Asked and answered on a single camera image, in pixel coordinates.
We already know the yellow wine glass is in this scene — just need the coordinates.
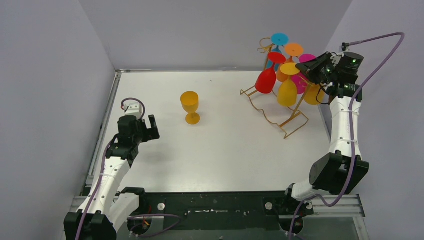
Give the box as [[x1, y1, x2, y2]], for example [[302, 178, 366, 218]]
[[277, 62, 300, 107], [180, 91, 201, 125], [303, 84, 325, 105]]

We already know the yellow wine glass front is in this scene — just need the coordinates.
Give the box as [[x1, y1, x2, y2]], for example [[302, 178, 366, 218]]
[[180, 91, 201, 125]]

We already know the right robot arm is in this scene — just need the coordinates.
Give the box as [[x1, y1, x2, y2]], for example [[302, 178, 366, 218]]
[[281, 51, 369, 215]]

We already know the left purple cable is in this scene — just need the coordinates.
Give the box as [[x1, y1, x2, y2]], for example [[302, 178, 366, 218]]
[[74, 97, 147, 240]]

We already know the gold wire glass rack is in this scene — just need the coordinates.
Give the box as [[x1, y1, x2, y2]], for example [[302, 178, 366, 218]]
[[239, 36, 310, 139]]

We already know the blue plastic wine glass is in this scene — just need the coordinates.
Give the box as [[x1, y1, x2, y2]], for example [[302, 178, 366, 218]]
[[266, 32, 289, 72]]

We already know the orange plastic wine glass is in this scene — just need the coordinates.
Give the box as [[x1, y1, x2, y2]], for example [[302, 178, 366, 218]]
[[276, 43, 304, 83]]

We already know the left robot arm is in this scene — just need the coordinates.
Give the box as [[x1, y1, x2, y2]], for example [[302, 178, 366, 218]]
[[63, 115, 160, 240]]

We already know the red plastic wine glass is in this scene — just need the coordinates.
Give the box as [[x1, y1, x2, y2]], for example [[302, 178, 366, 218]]
[[255, 52, 286, 94]]

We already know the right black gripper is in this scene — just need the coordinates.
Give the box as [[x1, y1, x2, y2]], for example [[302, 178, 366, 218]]
[[298, 52, 342, 86]]

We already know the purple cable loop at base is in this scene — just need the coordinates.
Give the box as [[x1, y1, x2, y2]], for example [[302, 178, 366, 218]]
[[127, 213, 182, 239]]

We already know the pink plastic wine glass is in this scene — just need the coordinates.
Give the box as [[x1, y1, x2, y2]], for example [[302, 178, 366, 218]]
[[291, 53, 316, 95]]

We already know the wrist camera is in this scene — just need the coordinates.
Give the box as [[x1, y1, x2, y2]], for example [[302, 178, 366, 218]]
[[121, 102, 144, 119], [331, 42, 350, 66]]

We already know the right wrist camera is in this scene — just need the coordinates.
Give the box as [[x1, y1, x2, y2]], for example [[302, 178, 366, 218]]
[[331, 42, 350, 66]]

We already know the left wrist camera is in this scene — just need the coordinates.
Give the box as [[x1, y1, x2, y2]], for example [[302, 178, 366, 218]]
[[121, 102, 144, 119]]

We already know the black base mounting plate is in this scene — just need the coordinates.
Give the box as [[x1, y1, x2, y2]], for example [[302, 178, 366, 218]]
[[124, 188, 314, 237]]

